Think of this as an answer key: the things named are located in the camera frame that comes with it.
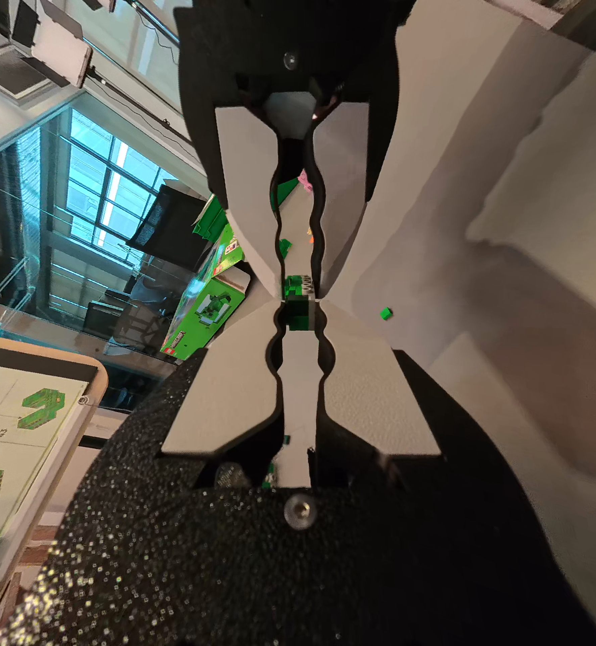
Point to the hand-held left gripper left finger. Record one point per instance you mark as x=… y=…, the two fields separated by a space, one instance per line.
x=227 y=403

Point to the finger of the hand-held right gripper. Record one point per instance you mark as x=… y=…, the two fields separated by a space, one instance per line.
x=245 y=192
x=343 y=176

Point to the black mesh chair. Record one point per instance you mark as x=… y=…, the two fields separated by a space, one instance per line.
x=169 y=227

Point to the green toy brick box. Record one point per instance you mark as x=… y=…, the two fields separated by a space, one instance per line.
x=204 y=313

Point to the bright green flat tile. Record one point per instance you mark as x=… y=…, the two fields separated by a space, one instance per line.
x=386 y=314

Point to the grey desk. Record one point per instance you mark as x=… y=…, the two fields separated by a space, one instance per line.
x=429 y=282

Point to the small green brick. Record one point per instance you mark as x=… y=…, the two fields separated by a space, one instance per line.
x=284 y=247

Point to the green brick assembly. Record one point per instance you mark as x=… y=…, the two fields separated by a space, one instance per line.
x=297 y=308

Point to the book stand with white base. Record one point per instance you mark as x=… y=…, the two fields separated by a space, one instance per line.
x=35 y=344

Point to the open instruction booklet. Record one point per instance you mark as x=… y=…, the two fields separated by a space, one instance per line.
x=25 y=454

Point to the white flat panel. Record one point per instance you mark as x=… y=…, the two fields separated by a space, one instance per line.
x=58 y=50

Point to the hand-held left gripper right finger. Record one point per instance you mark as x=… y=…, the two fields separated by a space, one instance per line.
x=373 y=403

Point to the grey vent grille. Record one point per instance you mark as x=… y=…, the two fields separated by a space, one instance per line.
x=5 y=73

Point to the grey office chair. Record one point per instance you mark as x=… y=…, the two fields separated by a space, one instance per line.
x=144 y=298

